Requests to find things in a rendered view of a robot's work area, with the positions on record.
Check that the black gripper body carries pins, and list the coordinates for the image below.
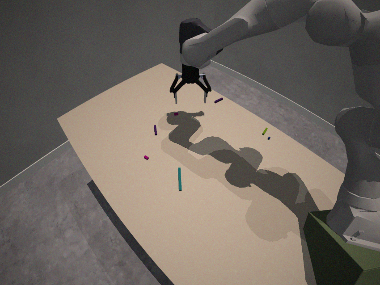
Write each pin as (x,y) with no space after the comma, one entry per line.
(190,72)

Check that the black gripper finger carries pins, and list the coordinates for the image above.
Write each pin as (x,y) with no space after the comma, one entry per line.
(178,86)
(206,90)

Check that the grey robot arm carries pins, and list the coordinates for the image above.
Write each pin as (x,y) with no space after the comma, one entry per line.
(355,216)

